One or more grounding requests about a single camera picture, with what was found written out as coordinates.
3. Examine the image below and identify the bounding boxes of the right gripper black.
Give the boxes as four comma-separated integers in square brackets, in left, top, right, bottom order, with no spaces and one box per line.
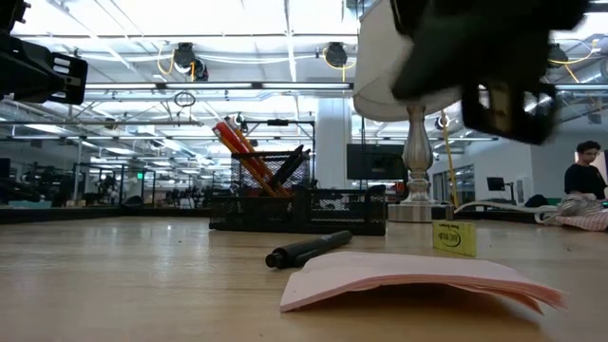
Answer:
[389,0,590,146]

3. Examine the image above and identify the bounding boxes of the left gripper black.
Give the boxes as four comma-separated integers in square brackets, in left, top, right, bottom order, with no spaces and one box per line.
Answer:
[0,35,89,105]

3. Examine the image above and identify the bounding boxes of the black pen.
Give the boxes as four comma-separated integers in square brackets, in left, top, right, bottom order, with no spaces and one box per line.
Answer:
[275,147,314,191]
[264,229,354,271]
[267,143,306,191]

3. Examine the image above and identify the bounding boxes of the small yellow eraser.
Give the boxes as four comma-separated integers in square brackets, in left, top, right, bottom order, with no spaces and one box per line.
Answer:
[431,218,478,259]

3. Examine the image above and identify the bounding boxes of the red handled scissors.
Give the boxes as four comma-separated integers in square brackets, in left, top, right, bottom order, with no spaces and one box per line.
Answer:
[211,120,267,199]

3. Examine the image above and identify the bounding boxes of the orange pencil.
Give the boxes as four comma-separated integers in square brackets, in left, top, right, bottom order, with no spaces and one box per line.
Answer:
[216,135,281,199]
[231,126,292,199]

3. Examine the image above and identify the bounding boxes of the pink sticky note pad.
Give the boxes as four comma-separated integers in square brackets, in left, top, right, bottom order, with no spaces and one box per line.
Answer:
[278,250,567,315]

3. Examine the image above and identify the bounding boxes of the black mesh desk organizer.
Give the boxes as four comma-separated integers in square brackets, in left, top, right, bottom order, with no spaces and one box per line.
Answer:
[208,150,389,238]

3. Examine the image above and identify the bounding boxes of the white shade table lamp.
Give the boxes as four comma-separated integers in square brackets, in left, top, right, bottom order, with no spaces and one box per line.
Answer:
[352,0,476,224]

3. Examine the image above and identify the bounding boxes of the long ceiling light strip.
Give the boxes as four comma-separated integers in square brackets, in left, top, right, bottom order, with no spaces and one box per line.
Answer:
[84,81,355,92]

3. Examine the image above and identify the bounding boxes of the person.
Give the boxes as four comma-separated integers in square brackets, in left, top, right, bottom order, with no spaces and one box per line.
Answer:
[563,139,608,201]

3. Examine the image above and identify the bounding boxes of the black ceiling cable reel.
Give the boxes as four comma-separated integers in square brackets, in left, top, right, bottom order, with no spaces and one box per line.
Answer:
[324,41,351,69]
[545,42,570,67]
[172,42,210,82]

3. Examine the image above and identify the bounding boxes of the yellow power cable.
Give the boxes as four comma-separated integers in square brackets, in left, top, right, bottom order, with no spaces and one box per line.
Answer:
[440,109,460,209]

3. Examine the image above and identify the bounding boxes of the black wall monitor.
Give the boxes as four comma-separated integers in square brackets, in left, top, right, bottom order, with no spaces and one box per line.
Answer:
[346,142,408,182]

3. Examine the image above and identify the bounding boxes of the black aluminium table frame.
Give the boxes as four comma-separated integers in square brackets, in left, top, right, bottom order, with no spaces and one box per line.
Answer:
[0,204,541,225]

